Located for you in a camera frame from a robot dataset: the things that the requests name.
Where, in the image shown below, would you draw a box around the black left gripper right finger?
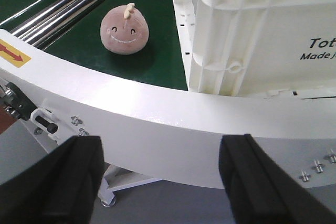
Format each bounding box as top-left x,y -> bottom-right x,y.
218,134 -> 335,223

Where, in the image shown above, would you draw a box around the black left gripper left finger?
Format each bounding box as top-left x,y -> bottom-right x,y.
1,136 -> 104,223

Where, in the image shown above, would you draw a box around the white plastic tote box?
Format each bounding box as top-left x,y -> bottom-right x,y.
173,0 -> 335,99

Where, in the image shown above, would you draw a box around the yellow arrow warning sticker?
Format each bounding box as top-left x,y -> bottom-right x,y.
1,39 -> 31,68

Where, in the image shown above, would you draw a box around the steel conveyor rollers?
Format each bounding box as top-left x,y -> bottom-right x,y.
10,0 -> 104,50

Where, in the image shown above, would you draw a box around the pink smiling plush ball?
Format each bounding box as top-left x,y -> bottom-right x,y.
100,3 -> 149,55

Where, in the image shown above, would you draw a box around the black tensioner bolt bracket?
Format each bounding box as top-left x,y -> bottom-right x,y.
30,106 -> 59,142

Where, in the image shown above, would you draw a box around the white curved conveyor frame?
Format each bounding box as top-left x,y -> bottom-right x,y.
1,30 -> 335,201

